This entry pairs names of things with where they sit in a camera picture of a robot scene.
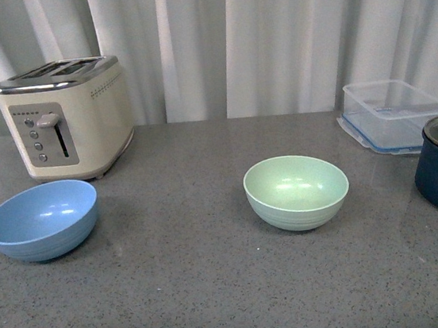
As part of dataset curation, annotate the green bowl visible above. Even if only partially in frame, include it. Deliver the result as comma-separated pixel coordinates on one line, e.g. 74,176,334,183
243,155,350,231

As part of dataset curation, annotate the cream two-slot toaster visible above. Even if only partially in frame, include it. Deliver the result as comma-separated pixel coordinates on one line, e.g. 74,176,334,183
0,55,134,182

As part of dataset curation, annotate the white pleated curtain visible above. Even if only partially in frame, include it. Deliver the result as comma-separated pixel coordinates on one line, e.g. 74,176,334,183
0,0,438,136

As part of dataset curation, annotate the clear plastic food container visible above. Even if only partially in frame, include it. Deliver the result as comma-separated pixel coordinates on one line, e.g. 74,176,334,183
337,79,438,155

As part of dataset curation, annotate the blue bowl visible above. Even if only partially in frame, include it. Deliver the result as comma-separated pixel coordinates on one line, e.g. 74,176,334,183
0,179,98,262

